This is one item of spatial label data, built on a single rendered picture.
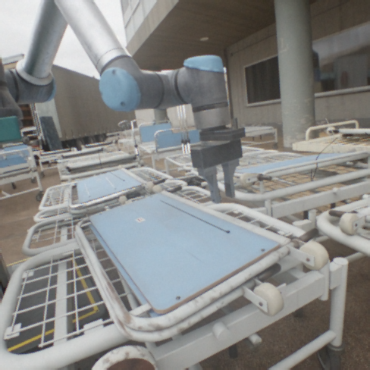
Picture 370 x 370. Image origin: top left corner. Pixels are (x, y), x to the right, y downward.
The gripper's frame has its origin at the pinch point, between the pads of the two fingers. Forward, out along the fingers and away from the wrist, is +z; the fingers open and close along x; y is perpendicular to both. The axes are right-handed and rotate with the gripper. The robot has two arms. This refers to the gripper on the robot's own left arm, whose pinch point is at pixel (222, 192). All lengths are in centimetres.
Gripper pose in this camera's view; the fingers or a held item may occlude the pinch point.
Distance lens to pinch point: 69.5
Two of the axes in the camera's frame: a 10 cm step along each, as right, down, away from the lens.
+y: -5.1, -1.5, 8.5
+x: -8.4, 2.8, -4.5
